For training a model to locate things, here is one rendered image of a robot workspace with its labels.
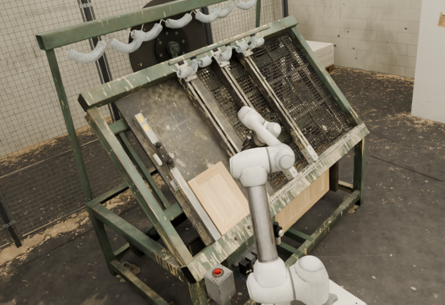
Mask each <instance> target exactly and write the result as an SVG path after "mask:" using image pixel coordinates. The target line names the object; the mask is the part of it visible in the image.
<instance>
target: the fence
mask: <svg viewBox="0 0 445 305"><path fill-rule="evenodd" d="M138 115H141V117H142V118H143V119H144V122H141V123H140V121H139V119H138V118H137V116H138ZM133 119H134V121H135V123H136V124H137V125H138V127H139V129H140V130H141V132H142V133H143V135H144V136H145V138H146V139H147V141H148V143H149V144H150V145H151V147H152V149H153V150H154V151H155V153H156V154H157V155H158V157H159V158H160V160H161V161H162V164H163V166H164V167H165V168H166V170H167V172H168V173H169V174H170V177H171V178H172V179H173V180H174V179H175V181H176V182H177V184H178V185H179V187H180V189H179V190H180V192H181V193H182V195H183V197H184V198H185V200H186V201H187V203H188V204H189V206H190V207H191V209H192V211H193V212H194V213H195V215H196V217H197V218H198V220H199V221H200V223H201V224H202V226H203V227H204V229H205V231H206V232H207V233H208V235H209V237H210V238H211V239H212V241H213V242H215V241H217V240H218V239H219V238H221V235H220V234H219V232H218V231H217V229H216V228H215V226H214V225H213V223H212V222H211V220H210V218H209V217H208V216H207V214H206V212H205V211H204V210H203V207H202V206H201V205H200V203H199V201H198V200H197V199H196V197H195V195H194V194H193V192H192V191H191V189H190V188H189V186H188V185H187V183H186V182H185V180H184V178H183V177H182V176H181V174H180V172H179V171H178V169H177V167H174V168H173V169H171V170H170V169H169V168H168V166H167V165H166V163H165V161H164V160H163V159H162V157H161V155H160V154H159V153H158V151H157V149H156V148H155V146H154V143H156V142H158V141H159V140H158V139H157V137H156V135H155V134H154V132H153V131H152V129H151V127H150V126H149V125H148V123H147V122H146V120H145V118H144V117H143V115H142V114H141V113H139V114H137V115H135V116H134V117H133ZM144 124H147V125H148V127H149V129H150V130H149V131H146V130H145V129H144V127H143V125H144Z"/></svg>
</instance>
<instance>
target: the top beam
mask: <svg viewBox="0 0 445 305"><path fill-rule="evenodd" d="M298 24H299V22H298V21H297V19H296V18H295V17H294V15H291V16H288V17H285V18H283V19H279V20H278V21H274V22H271V23H269V24H265V25H264V26H260V27H258V28H255V29H252V30H249V31H247V32H244V33H242V34H241V35H243V34H246V33H249V32H252V31H254V30H258V29H259V28H263V27H265V26H268V25H269V28H268V29H266V30H263V31H261V32H258V33H255V36H254V37H255V39H258V38H262V37H263V35H264V37H263V39H264V40H267V39H269V38H272V37H274V36H277V35H279V34H282V33H284V32H287V31H288V30H289V29H290V28H292V27H294V26H296V25H298ZM238 35H240V34H238ZM238 35H236V36H238ZM233 37H234V36H233ZM251 38H252V37H250V36H247V37H245V38H244V40H245V41H246V42H247V41H248V40H249V39H251ZM230 39H232V37H231V38H227V39H225V40H222V41H220V42H217V43H215V44H220V43H222V42H225V41H227V40H230ZM211 45H213V44H211ZM211 45H209V46H211ZM205 48H207V46H205V47H203V48H200V49H198V50H195V51H192V52H190V53H187V54H184V55H182V56H183V57H184V56H187V55H190V54H192V53H195V52H198V51H200V50H204V49H205ZM219 48H220V49H221V51H222V52H224V51H226V48H227V47H226V46H225V45H224V46H221V47H219ZM211 55H212V54H211V53H210V51H208V52H205V53H203V54H200V55H198V56H196V57H197V58H195V59H194V60H196V61H199V60H200V59H201V58H204V57H206V56H208V57H211ZM178 57H180V56H178ZM178 57H176V58H178ZM173 59H175V58H173ZM171 61H172V59H170V60H168V61H165V62H162V63H160V64H156V65H153V66H151V67H148V68H146V69H143V70H140V71H137V72H135V73H132V74H129V75H126V76H124V77H121V78H118V79H115V80H113V81H110V82H108V83H104V84H102V85H99V86H96V87H94V88H91V89H88V90H86V91H82V92H81V93H80V94H79V97H78V99H77V100H78V102H79V104H80V105H81V107H82V109H83V110H84V111H85V112H87V110H88V109H90V108H92V107H97V108H99V107H102V106H104V105H107V104H109V103H112V102H114V101H117V100H119V99H121V98H123V97H126V96H129V95H131V94H133V93H136V92H139V91H141V90H143V89H146V88H148V87H151V86H153V85H156V84H158V83H161V82H163V81H166V80H168V79H171V78H173V77H175V76H177V73H176V72H175V71H178V69H177V68H176V66H175V65H171V66H169V65H168V63H169V62H171ZM192 61H193V60H190V58H189V59H187V60H186V62H187V63H188V65H189V67H190V66H191V63H192ZM172 69H174V70H175V71H173V70H172Z"/></svg>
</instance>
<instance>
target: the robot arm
mask: <svg viewBox="0 0 445 305"><path fill-rule="evenodd" d="M238 118H239V119H240V121H241V122H242V123H243V125H245V126H246V127H247V128H249V129H250V130H253V131H254V132H255V133H256V135H255V136H254V137H253V138H250V137H249V136H248V137H247V138H246V140H245V142H244V143H243V145H242V146H243V148H242V149H241V150H242V151H241V152H240V153H238V154H236V155H234V156H232V157H231V158H230V174H231V175H232V176H233V177H234V178H235V179H240V181H241V183H242V185H243V186H244V187H246V195H247V199H248V207H249V211H250V217H251V221H252V229H253V233H254V240H255V244H256V252H257V256H258V259H257V261H256V262H255V264H254V272H253V273H250V274H249V276H248V279H247V281H246V284H247V287H248V292H249V295H250V298H251V299H252V300H253V301H255V302H258V303H261V304H279V303H283V302H289V301H291V302H290V305H333V304H334V303H335V302H336V301H337V300H338V296H337V295H336V294H332V293H329V279H328V273H327V271H326V269H325V267H324V265H323V263H322V262H321V260H320V259H318V258H317V257H314V256H310V255H308V256H304V257H302V258H300V259H298V260H297V261H296V263H295V264H293V265H292V266H290V267H285V264H284V262H283V260H282V259H281V258H279V257H278V256H277V248H276V244H275V237H274V232H273V225H272V218H271V214H270V206H269V202H268V195H267V190H266V182H267V180H268V173H274V172H277V171H286V170H288V169H291V168H292V167H293V164H294V163H295V155H294V153H293V150H292V149H291V148H290V147H289V146H287V145H286V144H282V143H281V142H280V141H279V140H278V139H277V137H278V136H279V134H280V132H281V127H280V125H279V124H278V123H274V122H271V123H270V122H268V121H266V120H264V119H263V118H262V117H261V115H260V114H258V113H257V112H256V111H255V110H254V109H252V108H250V107H247V106H245V107H242V108H241V109H240V110H239V112H238ZM248 140H250V141H249V144H248V145H246V144H247V142H248ZM264 144H267V145H268V146H269V147H264V148H259V147H260V146H263V145H264ZM245 145H246V146H245ZM248 146H251V147H250V148H248V149H247V147H248ZM252 148H253V149H252Z"/></svg>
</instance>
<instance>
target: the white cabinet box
mask: <svg viewBox="0 0 445 305"><path fill-rule="evenodd" d="M411 116H416V117H420V118H425V119H428V120H433V121H436V122H441V123H445V0H422V8H421V15H420V28H419V41H418V48H417V61H416V68H415V82H414V89H413V101H412V109H411Z"/></svg>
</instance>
